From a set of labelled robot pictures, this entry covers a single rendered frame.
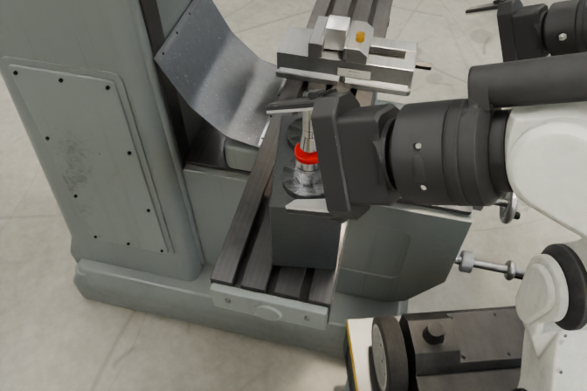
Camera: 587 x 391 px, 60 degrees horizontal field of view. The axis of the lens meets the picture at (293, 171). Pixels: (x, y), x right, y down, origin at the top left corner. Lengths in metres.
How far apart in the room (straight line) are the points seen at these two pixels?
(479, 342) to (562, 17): 0.78
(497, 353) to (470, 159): 1.00
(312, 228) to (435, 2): 2.86
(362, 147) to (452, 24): 2.98
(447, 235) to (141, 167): 0.84
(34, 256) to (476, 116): 2.09
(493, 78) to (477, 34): 2.95
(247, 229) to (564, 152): 0.75
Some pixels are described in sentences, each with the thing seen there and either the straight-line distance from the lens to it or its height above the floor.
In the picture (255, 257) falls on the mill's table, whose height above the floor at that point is 0.94.
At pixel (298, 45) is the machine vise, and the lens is 1.35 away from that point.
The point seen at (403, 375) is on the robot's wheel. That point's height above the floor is 0.57.
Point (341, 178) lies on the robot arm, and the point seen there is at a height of 1.43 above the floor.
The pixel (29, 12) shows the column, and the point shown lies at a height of 1.19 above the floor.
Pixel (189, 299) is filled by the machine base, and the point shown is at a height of 0.17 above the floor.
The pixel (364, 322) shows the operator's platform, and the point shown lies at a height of 0.40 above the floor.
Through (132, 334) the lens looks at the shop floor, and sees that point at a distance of 2.02.
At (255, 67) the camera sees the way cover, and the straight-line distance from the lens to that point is 1.46.
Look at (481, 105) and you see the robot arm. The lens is 0.41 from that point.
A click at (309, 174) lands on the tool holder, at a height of 1.17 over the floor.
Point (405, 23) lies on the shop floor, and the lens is 3.35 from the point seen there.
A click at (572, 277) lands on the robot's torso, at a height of 1.06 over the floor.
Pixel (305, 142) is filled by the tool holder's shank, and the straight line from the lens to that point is 0.78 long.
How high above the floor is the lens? 1.78
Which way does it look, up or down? 49 degrees down
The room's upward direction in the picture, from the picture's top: straight up
